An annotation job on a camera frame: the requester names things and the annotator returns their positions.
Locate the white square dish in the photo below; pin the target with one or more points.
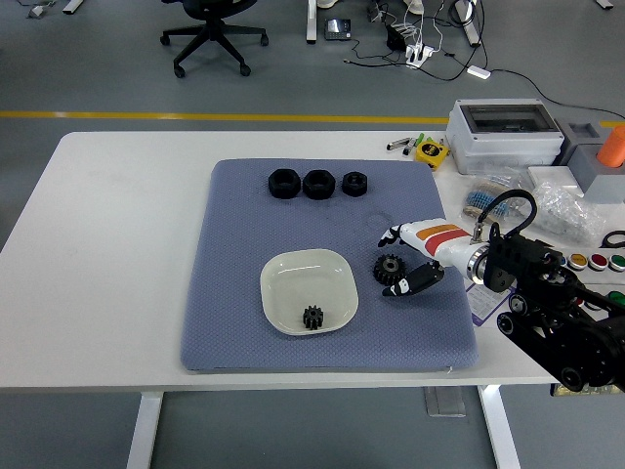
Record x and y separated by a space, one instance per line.
293 283

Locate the white table leg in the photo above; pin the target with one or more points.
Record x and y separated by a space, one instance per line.
500 430
144 430

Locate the small black gear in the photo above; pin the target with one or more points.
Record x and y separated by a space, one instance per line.
314 318

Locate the large grey block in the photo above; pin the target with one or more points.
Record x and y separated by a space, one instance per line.
603 183

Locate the silver black pen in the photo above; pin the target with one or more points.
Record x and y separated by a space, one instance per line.
398 144

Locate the black office chair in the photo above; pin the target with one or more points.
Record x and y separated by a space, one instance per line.
215 29

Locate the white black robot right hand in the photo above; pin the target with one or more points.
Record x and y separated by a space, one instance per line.
439 242

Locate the grey electrical enclosure box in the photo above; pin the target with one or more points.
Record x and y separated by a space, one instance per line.
503 141

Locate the large black gear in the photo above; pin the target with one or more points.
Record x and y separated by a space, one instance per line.
388 268

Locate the small black hex nut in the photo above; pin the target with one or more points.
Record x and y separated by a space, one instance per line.
354 184

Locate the large black hex nut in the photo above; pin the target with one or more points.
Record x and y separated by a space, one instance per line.
319 184
284 183

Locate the orange cylinder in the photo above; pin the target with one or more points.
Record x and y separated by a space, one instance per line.
612 146

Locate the grey block with square recess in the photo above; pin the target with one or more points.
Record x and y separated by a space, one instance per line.
571 146

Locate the grey floor plate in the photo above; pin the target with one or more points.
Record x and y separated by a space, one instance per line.
444 403

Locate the bag of resistors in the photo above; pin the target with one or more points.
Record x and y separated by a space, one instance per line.
476 200

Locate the bag of clear plastic parts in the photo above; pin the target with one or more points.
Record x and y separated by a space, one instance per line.
561 210

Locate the white power strip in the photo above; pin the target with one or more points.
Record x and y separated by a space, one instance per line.
420 54

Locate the yellow tape measure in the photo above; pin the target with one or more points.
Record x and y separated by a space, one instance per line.
430 152

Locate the blue-grey textured mat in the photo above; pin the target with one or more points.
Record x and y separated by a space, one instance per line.
234 293

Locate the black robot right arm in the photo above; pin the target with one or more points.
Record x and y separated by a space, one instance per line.
537 264

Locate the white flat box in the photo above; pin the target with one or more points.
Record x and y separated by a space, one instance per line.
552 178

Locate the white four-button control box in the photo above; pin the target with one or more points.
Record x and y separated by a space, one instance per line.
603 277

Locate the white power adapter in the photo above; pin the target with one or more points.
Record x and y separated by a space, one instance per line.
478 72

